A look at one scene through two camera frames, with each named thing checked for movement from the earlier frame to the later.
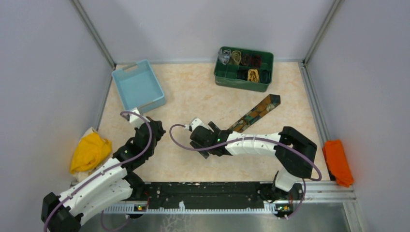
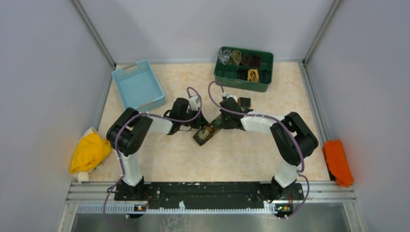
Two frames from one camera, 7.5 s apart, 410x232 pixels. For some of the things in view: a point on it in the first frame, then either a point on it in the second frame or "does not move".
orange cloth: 338,163 does not move
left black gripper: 161,131 -> 200,121
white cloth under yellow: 85,175 does not move
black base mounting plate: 213,193 does not move
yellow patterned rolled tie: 253,75 does not move
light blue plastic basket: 139,87 does not move
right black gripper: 213,128 -> 224,125
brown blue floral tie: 270,102 -> 203,135
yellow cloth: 91,151 does not move
